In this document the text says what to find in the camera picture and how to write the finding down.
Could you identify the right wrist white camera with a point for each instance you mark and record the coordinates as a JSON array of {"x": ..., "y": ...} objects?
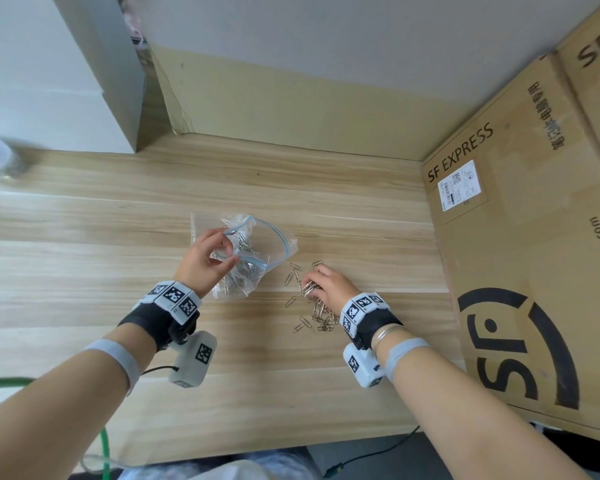
[{"x": 362, "y": 367}]

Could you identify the white cabinet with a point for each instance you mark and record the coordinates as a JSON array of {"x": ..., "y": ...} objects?
[{"x": 45, "y": 69}]

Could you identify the plain brown cardboard box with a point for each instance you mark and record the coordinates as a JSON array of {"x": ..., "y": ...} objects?
[{"x": 587, "y": 89}]

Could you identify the person's right forearm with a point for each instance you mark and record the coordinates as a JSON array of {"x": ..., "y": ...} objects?
[{"x": 470, "y": 424}]

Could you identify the left marker wristband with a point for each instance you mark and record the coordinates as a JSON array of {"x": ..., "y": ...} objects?
[{"x": 172, "y": 294}]

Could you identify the wrist white camera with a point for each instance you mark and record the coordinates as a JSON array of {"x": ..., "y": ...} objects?
[
  {"x": 362, "y": 367},
  {"x": 195, "y": 359}
]

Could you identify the person's legs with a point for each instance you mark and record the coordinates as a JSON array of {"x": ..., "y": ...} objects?
[{"x": 260, "y": 467}]

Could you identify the pile of silver paper clips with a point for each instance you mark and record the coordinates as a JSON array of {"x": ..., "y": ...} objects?
[{"x": 322, "y": 312}]

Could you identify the person's right hand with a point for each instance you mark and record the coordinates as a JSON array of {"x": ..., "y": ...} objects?
[{"x": 337, "y": 292}]

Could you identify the white shipping label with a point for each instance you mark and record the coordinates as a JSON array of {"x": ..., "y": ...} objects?
[{"x": 459, "y": 186}]

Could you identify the clear zip plastic bag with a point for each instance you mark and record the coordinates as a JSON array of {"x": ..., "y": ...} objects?
[{"x": 275, "y": 244}]

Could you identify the right marker wristband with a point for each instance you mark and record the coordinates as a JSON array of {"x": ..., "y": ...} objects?
[{"x": 360, "y": 305}]

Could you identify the marker wristband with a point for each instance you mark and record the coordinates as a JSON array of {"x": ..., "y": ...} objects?
[
  {"x": 360, "y": 305},
  {"x": 172, "y": 294}
]

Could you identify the light wooden table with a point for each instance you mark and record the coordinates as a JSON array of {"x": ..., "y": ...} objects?
[{"x": 80, "y": 219}]

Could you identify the tan cardboard back panel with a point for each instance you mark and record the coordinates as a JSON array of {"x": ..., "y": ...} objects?
[{"x": 305, "y": 114}]

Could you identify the person's left hand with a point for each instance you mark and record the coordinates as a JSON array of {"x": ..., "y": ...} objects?
[{"x": 200, "y": 267}]

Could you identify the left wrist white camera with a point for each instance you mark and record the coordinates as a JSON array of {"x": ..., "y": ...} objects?
[{"x": 195, "y": 359}]

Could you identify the person's left forearm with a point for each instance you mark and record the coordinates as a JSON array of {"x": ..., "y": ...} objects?
[{"x": 40, "y": 424}]

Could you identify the gathered bunch of paper clips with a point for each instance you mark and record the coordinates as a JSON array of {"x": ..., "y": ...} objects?
[{"x": 245, "y": 272}]

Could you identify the large cardboard box round logo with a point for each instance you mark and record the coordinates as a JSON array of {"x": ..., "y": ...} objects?
[{"x": 520, "y": 254}]

